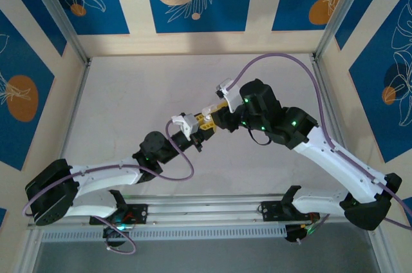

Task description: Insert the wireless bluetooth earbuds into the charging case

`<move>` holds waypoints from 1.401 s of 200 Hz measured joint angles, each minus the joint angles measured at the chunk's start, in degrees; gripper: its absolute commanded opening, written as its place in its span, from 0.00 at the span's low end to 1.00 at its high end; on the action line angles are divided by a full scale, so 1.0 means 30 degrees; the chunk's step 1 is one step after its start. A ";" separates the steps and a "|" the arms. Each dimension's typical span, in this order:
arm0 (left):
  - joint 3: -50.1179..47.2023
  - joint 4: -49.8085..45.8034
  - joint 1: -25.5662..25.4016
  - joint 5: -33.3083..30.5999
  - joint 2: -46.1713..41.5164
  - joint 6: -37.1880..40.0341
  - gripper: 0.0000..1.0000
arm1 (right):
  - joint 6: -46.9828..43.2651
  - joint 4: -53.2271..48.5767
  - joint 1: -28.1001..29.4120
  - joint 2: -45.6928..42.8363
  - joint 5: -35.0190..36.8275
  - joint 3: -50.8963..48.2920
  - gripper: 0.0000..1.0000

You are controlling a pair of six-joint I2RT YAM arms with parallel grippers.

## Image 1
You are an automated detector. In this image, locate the small black controller box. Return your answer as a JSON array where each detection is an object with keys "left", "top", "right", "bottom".
[
  {"left": 102, "top": 225, "right": 129, "bottom": 249},
  {"left": 285, "top": 223, "right": 312, "bottom": 244}
]

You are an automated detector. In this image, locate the aluminium table side rail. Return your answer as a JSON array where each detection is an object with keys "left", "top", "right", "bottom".
[
  {"left": 17, "top": 57, "right": 93, "bottom": 273},
  {"left": 309, "top": 53, "right": 395, "bottom": 273}
]

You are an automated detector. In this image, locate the aluminium frame post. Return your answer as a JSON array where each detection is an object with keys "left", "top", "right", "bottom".
[{"left": 23, "top": 0, "right": 91, "bottom": 66}]

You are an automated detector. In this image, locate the clear plastic tube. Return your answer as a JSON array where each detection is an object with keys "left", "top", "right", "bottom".
[{"left": 314, "top": 0, "right": 376, "bottom": 61}]

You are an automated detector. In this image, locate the grey slotted cable duct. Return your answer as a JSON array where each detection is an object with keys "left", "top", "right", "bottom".
[{"left": 41, "top": 223, "right": 288, "bottom": 242}]

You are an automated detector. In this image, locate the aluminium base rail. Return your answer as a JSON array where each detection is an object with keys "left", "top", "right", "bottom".
[{"left": 27, "top": 193, "right": 348, "bottom": 227}]

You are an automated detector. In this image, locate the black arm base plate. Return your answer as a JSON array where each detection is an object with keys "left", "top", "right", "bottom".
[
  {"left": 256, "top": 200, "right": 321, "bottom": 223},
  {"left": 89, "top": 202, "right": 149, "bottom": 226}
]

